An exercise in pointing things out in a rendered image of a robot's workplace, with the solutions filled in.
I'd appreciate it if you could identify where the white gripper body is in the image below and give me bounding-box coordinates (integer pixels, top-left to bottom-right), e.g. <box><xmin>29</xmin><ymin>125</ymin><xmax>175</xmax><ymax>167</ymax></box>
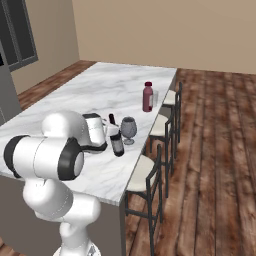
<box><xmin>101</xmin><ymin>120</ymin><xmax>120</xmax><ymax>138</ymax></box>

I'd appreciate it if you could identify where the dark wine bottle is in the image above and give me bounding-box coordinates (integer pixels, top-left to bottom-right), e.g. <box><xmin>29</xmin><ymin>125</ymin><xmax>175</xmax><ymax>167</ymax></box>
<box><xmin>108</xmin><ymin>113</ymin><xmax>126</xmax><ymax>158</ymax></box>

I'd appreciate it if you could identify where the clear wine glass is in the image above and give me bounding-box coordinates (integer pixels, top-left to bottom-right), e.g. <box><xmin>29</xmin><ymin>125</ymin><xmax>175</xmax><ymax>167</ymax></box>
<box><xmin>119</xmin><ymin>116</ymin><xmax>138</xmax><ymax>146</ymax></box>

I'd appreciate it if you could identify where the red juice bottle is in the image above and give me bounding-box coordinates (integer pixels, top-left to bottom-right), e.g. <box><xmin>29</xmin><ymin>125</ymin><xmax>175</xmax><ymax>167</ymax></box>
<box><xmin>142</xmin><ymin>81</ymin><xmax>155</xmax><ymax>113</ymax></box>

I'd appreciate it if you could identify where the clear glass cup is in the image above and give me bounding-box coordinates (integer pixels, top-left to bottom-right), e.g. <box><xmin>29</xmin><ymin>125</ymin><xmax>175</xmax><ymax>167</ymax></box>
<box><xmin>151</xmin><ymin>89</ymin><xmax>160</xmax><ymax>110</ymax></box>

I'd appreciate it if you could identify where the black stool with white seat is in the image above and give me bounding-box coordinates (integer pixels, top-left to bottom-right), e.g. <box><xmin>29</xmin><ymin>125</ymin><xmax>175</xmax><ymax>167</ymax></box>
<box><xmin>148</xmin><ymin>112</ymin><xmax>176</xmax><ymax>198</ymax></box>
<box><xmin>124</xmin><ymin>143</ymin><xmax>165</xmax><ymax>256</ymax></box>
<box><xmin>161</xmin><ymin>81</ymin><xmax>184</xmax><ymax>145</ymax></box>

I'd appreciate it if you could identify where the grey fridge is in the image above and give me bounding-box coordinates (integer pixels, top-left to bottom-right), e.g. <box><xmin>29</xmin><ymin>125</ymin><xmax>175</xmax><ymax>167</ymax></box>
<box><xmin>0</xmin><ymin>41</ymin><xmax>23</xmax><ymax>127</ymax></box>

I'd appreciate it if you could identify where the grey framed window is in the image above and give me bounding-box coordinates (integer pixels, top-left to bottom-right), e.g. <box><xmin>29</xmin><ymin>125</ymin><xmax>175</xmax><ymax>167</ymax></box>
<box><xmin>0</xmin><ymin>0</ymin><xmax>39</xmax><ymax>73</ymax></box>

